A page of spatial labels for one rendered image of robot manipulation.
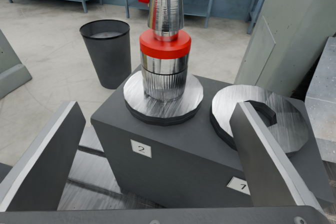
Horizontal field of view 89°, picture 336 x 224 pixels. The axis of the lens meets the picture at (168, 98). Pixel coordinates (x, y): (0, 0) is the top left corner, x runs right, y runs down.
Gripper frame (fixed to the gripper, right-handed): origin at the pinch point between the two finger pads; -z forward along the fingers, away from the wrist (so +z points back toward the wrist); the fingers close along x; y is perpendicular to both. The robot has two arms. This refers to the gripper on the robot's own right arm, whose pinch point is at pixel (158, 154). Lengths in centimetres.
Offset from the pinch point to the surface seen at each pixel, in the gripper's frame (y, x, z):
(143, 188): 19.2, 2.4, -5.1
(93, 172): 24.1, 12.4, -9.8
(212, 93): 5.4, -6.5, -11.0
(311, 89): 20, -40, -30
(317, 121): 26, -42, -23
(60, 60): 120, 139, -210
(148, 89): 3.0, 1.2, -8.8
